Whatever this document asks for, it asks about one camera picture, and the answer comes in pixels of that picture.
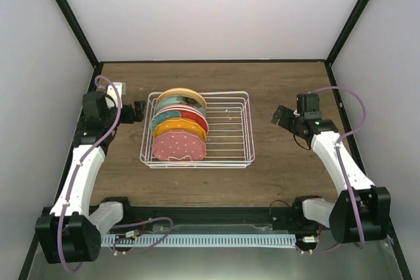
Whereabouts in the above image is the red and teal plate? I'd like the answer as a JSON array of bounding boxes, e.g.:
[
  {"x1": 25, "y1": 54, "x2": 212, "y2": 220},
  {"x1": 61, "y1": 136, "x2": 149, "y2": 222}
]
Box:
[{"x1": 150, "y1": 110, "x2": 209, "y2": 134}]

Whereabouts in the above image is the mint green flower plate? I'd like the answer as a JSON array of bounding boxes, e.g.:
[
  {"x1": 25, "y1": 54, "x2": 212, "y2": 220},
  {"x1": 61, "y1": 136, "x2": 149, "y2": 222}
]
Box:
[{"x1": 156, "y1": 96, "x2": 205, "y2": 115}]

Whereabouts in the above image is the tan beige plate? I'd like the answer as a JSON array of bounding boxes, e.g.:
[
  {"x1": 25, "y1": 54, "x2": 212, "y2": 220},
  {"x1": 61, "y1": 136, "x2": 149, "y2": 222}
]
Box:
[{"x1": 156, "y1": 88, "x2": 207, "y2": 110}]

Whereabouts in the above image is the white wire dish rack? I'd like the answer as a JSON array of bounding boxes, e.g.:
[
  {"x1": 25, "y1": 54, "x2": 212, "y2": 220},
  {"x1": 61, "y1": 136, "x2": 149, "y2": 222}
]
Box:
[{"x1": 140, "y1": 91, "x2": 255, "y2": 169}]

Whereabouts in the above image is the pink polka dot plate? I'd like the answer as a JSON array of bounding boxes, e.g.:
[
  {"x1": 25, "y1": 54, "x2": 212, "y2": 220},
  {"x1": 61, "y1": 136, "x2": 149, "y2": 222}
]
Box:
[{"x1": 152, "y1": 130, "x2": 207, "y2": 162}]

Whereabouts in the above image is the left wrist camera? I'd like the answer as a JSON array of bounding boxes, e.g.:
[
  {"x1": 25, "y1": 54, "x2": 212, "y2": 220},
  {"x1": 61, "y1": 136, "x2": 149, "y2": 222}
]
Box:
[{"x1": 114, "y1": 82, "x2": 126, "y2": 96}]

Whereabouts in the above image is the black enclosure frame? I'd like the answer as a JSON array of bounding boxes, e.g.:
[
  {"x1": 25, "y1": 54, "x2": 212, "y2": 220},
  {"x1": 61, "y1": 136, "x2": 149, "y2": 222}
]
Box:
[{"x1": 18, "y1": 0, "x2": 412, "y2": 279}]

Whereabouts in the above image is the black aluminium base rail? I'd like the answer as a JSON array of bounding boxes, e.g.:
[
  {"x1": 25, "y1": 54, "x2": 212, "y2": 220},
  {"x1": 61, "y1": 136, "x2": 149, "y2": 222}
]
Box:
[{"x1": 131, "y1": 206, "x2": 293, "y2": 228}]

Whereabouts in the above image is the plain pink plate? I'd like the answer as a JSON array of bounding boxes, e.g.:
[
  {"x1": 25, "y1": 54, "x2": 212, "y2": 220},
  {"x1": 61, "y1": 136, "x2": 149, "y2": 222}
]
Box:
[{"x1": 156, "y1": 104, "x2": 205, "y2": 118}]

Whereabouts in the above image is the light blue slotted cable duct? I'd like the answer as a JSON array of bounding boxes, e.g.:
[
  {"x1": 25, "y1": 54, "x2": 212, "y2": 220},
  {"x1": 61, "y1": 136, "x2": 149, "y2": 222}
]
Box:
[{"x1": 101, "y1": 234, "x2": 296, "y2": 249}]

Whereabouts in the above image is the purple cable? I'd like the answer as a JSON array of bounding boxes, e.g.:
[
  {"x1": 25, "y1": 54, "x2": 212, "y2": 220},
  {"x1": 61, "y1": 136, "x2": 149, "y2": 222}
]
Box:
[
  {"x1": 306, "y1": 86, "x2": 368, "y2": 250},
  {"x1": 57, "y1": 75, "x2": 123, "y2": 273}
]

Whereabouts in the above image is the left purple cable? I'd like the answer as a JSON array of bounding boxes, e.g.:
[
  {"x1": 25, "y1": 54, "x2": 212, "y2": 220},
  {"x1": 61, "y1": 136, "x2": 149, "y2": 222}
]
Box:
[{"x1": 57, "y1": 75, "x2": 123, "y2": 273}]

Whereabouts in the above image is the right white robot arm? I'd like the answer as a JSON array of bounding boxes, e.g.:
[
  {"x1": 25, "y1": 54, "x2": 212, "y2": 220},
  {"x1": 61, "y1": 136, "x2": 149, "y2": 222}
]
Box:
[{"x1": 271, "y1": 93, "x2": 391, "y2": 245}]

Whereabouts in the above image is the orange polka dot plate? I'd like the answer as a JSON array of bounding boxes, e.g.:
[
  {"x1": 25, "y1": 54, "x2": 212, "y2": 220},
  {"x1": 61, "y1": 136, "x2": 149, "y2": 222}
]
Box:
[{"x1": 153, "y1": 117, "x2": 207, "y2": 142}]

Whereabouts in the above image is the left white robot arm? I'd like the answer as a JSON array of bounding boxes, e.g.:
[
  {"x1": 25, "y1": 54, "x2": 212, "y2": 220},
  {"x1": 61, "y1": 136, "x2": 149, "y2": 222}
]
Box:
[{"x1": 35, "y1": 91, "x2": 146, "y2": 264}]

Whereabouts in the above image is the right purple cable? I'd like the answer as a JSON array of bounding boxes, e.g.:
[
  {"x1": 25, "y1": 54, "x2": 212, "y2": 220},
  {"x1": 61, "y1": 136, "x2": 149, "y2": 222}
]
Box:
[{"x1": 306, "y1": 86, "x2": 368, "y2": 250}]

